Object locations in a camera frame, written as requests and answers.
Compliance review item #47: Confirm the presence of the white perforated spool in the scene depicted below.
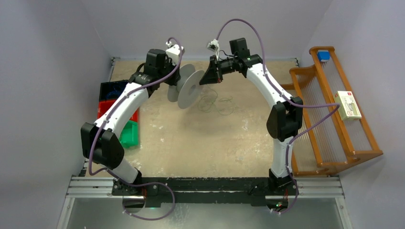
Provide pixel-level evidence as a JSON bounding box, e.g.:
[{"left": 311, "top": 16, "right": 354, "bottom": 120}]
[{"left": 167, "top": 64, "right": 204, "bottom": 109}]

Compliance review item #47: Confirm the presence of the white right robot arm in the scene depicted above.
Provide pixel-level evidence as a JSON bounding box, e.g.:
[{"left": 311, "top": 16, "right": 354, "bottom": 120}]
[{"left": 200, "top": 38, "right": 303, "bottom": 194}]

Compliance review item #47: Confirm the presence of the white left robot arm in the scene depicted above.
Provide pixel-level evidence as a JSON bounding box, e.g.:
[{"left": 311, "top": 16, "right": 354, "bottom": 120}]
[{"left": 80, "top": 45, "right": 184, "bottom": 195}]

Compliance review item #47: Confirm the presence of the green bin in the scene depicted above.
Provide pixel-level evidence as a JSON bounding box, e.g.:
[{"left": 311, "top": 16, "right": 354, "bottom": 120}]
[{"left": 119, "top": 120, "right": 139, "bottom": 148}]

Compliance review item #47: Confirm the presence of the red bin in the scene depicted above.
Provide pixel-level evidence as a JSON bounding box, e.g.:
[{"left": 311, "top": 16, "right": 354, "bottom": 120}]
[{"left": 97, "top": 99, "right": 139, "bottom": 123}]

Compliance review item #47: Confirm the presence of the blue block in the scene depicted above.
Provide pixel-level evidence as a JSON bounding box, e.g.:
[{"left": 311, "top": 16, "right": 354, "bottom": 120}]
[{"left": 317, "top": 50, "right": 330, "bottom": 62}]

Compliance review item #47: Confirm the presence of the wooden rack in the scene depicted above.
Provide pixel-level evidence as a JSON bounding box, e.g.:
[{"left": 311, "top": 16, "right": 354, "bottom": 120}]
[{"left": 282, "top": 46, "right": 383, "bottom": 177}]

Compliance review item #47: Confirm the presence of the white cardboard box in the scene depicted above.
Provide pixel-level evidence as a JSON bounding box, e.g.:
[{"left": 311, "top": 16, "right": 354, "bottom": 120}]
[{"left": 334, "top": 91, "right": 362, "bottom": 121}]

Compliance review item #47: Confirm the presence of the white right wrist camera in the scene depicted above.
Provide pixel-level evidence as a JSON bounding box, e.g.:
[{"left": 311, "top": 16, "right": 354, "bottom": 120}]
[{"left": 207, "top": 39, "right": 220, "bottom": 59}]

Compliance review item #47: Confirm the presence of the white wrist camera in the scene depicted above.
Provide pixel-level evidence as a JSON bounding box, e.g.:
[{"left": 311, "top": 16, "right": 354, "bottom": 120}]
[
  {"left": 165, "top": 41, "right": 184, "bottom": 66},
  {"left": 207, "top": 39, "right": 220, "bottom": 59}
]

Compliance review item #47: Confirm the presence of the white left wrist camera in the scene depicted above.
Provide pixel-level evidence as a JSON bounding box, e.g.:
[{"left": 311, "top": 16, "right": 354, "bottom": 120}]
[{"left": 165, "top": 41, "right": 184, "bottom": 66}]

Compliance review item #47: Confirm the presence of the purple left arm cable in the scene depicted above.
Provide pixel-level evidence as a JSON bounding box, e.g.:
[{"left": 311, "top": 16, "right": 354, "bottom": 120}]
[{"left": 88, "top": 37, "right": 185, "bottom": 221}]

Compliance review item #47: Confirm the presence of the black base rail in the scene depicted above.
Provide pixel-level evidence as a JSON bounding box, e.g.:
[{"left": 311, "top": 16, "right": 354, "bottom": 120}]
[{"left": 112, "top": 177, "right": 298, "bottom": 208}]

